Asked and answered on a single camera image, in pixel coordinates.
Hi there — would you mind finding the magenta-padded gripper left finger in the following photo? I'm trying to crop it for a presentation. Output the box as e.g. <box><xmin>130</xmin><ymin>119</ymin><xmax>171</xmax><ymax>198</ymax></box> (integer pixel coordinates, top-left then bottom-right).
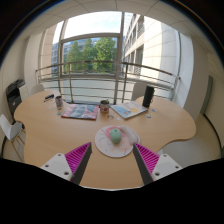
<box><xmin>40</xmin><ymin>142</ymin><xmax>93</xmax><ymax>185</ymax></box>

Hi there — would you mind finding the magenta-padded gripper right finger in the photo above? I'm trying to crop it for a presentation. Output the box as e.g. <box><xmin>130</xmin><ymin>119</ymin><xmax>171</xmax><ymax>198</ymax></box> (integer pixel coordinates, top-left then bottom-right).
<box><xmin>132</xmin><ymin>142</ymin><xmax>183</xmax><ymax>186</ymax></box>

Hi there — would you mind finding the mint green computer mouse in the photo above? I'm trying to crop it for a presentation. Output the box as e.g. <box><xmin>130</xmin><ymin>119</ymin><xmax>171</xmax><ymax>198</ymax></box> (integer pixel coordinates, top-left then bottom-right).
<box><xmin>109</xmin><ymin>127</ymin><xmax>123</xmax><ymax>145</ymax></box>

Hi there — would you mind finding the round white pink mouse pad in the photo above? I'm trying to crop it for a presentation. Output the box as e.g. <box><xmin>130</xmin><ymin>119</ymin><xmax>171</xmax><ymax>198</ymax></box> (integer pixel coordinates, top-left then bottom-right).
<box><xmin>94</xmin><ymin>124</ymin><xmax>141</xmax><ymax>159</ymax></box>

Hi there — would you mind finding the red and dark magazine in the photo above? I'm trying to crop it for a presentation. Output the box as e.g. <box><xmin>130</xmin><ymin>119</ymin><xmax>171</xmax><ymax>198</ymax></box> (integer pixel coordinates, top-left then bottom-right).
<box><xmin>61</xmin><ymin>103</ymin><xmax>100</xmax><ymax>121</ymax></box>

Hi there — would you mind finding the light blue white magazine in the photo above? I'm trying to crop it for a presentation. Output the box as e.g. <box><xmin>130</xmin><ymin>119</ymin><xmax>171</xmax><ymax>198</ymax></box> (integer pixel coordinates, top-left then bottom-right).
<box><xmin>110</xmin><ymin>100</ymin><xmax>149</xmax><ymax>120</ymax></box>

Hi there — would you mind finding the small potted plant mug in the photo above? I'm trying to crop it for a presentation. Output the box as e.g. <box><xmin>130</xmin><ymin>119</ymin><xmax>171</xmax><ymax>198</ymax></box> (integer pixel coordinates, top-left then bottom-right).
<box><xmin>99</xmin><ymin>98</ymin><xmax>111</xmax><ymax>113</ymax></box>

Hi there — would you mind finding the printed drink can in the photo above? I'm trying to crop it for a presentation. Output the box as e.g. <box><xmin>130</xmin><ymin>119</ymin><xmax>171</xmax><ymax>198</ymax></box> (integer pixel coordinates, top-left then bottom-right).
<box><xmin>54</xmin><ymin>95</ymin><xmax>64</xmax><ymax>112</ymax></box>

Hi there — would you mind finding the black cylindrical speaker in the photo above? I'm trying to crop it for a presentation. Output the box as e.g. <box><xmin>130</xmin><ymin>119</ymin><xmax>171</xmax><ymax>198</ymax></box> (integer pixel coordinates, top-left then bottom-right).
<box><xmin>142</xmin><ymin>85</ymin><xmax>156</xmax><ymax>108</ymax></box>

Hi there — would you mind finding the small black device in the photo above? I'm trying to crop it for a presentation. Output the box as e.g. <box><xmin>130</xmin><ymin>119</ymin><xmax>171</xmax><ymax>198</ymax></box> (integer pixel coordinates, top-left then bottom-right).
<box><xmin>43</xmin><ymin>93</ymin><xmax>55</xmax><ymax>102</ymax></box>

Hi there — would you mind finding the white plastic chair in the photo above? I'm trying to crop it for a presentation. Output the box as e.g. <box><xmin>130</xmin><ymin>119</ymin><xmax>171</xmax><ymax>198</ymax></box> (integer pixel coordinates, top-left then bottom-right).
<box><xmin>30</xmin><ymin>83</ymin><xmax>45</xmax><ymax>97</ymax></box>
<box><xmin>130</xmin><ymin>81</ymin><xmax>148</xmax><ymax>102</ymax></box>
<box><xmin>0</xmin><ymin>113</ymin><xmax>27</xmax><ymax>161</ymax></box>

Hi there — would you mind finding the grey green door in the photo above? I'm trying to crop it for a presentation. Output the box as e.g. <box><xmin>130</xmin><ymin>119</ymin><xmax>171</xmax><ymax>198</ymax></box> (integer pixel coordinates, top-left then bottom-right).
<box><xmin>199</xmin><ymin>75</ymin><xmax>214</xmax><ymax>116</ymax></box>

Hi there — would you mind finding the metal balcony railing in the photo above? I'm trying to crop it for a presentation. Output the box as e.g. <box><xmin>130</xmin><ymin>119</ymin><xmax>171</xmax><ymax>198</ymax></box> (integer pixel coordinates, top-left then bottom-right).
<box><xmin>35</xmin><ymin>60</ymin><xmax>181</xmax><ymax>104</ymax></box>

